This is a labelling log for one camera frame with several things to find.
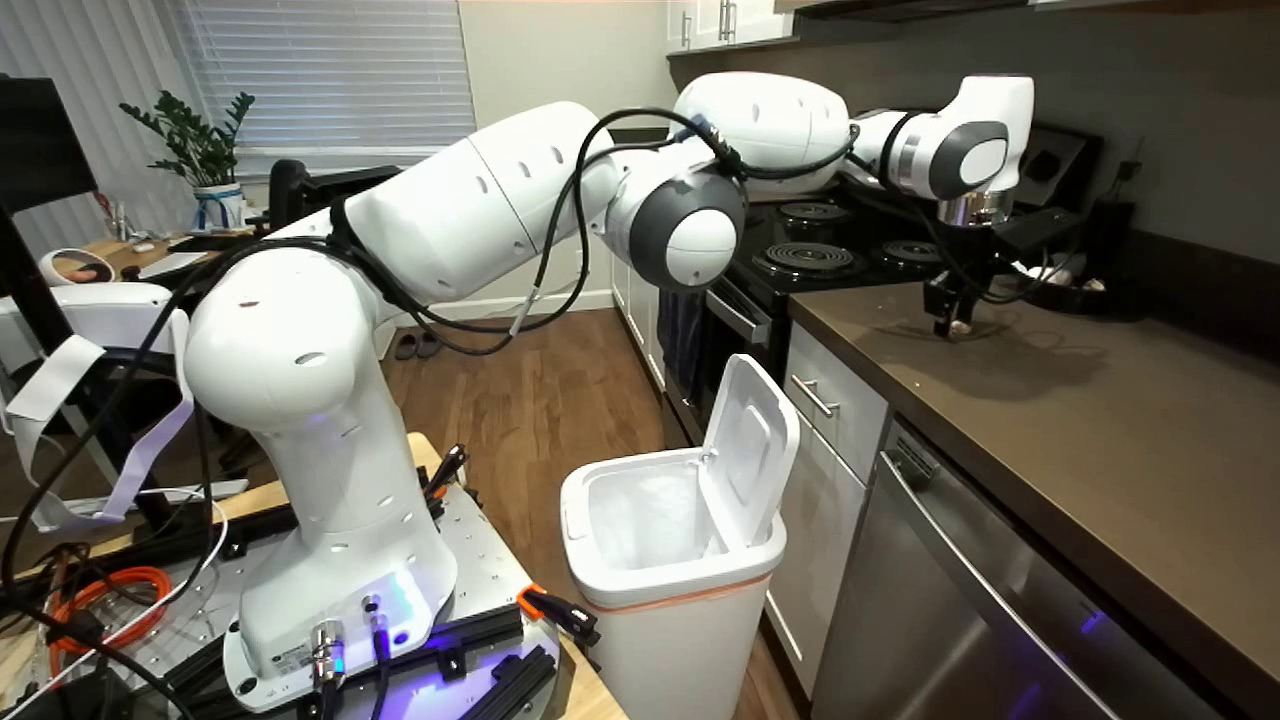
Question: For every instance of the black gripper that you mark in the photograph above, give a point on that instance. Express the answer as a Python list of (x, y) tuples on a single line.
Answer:
[(971, 257)]

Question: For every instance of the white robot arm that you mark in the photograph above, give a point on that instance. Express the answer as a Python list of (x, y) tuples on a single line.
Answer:
[(283, 346)]

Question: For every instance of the white bin lid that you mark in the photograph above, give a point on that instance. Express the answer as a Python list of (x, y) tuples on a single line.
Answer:
[(750, 450)]

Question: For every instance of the white bin liner bag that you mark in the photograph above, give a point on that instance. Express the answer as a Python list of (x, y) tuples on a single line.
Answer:
[(645, 518)]

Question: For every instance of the white trash bin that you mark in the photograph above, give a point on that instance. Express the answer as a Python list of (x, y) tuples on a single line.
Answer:
[(675, 643)]

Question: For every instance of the black electric stove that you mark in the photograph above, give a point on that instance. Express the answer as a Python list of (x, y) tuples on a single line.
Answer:
[(858, 238)]

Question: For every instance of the black coffee maker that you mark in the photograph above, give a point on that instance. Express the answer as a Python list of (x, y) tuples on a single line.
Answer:
[(1101, 243)]

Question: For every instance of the stainless steel dishwasher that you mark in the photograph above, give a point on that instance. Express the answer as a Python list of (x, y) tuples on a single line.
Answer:
[(952, 612)]

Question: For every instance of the potted green plant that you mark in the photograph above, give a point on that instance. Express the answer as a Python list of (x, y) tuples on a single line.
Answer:
[(203, 154)]

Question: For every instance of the metal robot mounting table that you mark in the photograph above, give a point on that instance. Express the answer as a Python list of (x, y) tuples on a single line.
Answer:
[(391, 626)]

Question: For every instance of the orange handled clamp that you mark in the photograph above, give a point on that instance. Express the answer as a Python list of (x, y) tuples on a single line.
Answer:
[(569, 616)]

